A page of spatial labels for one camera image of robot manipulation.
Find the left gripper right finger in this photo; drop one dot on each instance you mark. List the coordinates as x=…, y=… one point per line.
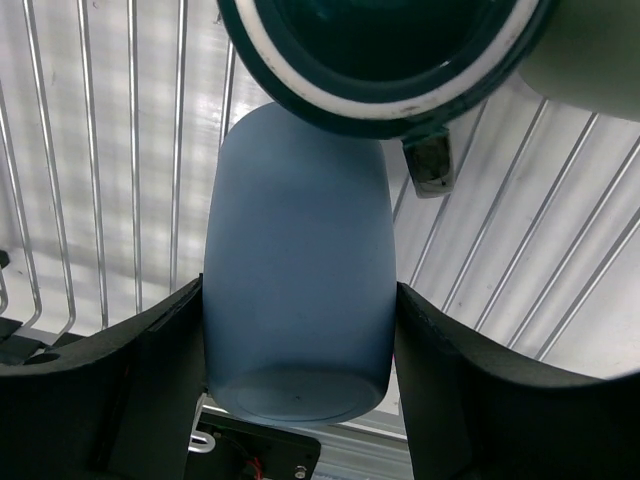
x=474, y=409

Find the dark green mug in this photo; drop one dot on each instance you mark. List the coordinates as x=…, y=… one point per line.
x=384, y=70

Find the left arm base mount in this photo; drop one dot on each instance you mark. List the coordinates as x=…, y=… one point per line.
x=248, y=451

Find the light green cup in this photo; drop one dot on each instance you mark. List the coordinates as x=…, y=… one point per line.
x=588, y=57

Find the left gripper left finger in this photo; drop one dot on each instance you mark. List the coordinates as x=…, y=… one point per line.
x=119, y=404

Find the white wire dish rack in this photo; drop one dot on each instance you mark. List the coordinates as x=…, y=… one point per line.
x=112, y=113

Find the blue cup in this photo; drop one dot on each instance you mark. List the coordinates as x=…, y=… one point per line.
x=299, y=276

